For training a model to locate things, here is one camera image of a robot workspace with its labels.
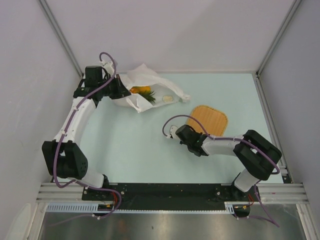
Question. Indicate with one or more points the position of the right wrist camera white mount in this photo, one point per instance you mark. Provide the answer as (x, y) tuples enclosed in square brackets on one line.
[(172, 133)]

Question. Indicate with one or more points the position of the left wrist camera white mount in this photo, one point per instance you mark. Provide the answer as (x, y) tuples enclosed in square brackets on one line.
[(108, 66)]

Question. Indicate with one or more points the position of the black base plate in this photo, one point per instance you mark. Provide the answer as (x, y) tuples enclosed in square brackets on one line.
[(179, 196)]

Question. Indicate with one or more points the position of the fake orange fruit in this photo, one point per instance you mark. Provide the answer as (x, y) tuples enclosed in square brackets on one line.
[(140, 89)]

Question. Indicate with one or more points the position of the fake pineapple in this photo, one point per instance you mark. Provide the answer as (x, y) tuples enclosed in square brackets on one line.
[(148, 95)]

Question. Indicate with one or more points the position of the woven bamboo tray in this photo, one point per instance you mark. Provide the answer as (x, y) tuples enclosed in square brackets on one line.
[(214, 121)]

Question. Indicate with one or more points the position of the aluminium front rail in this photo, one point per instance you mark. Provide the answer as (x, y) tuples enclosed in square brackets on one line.
[(270, 193)]

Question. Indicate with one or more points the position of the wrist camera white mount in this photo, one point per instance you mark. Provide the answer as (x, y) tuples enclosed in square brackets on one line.
[(108, 66), (172, 133)]

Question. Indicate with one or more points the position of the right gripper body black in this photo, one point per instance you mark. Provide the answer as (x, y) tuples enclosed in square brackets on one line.
[(189, 146)]

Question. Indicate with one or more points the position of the left aluminium corner post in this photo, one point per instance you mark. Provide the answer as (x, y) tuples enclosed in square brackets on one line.
[(49, 15)]

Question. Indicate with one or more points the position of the right aluminium corner post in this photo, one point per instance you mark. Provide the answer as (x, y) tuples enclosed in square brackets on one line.
[(279, 35)]

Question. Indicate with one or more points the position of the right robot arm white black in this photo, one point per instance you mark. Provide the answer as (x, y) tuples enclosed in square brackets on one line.
[(259, 156)]

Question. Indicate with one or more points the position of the pale fake fruit slice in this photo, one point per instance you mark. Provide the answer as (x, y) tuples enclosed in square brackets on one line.
[(167, 98)]

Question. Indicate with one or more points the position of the right aluminium side rail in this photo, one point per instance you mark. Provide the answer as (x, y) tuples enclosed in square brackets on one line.
[(284, 171)]

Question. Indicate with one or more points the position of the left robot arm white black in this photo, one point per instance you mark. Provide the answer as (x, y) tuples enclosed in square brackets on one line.
[(63, 156)]

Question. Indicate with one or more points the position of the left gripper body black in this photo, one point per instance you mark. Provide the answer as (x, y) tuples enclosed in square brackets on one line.
[(113, 89)]

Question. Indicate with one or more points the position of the white plastic bag lemon print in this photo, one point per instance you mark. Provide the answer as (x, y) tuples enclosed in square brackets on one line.
[(144, 76)]

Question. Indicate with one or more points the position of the white slotted cable duct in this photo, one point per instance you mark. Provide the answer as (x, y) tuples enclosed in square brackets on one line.
[(96, 208)]

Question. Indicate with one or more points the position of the aluminium corner post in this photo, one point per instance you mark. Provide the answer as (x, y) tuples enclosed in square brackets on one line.
[(279, 35), (49, 15)]

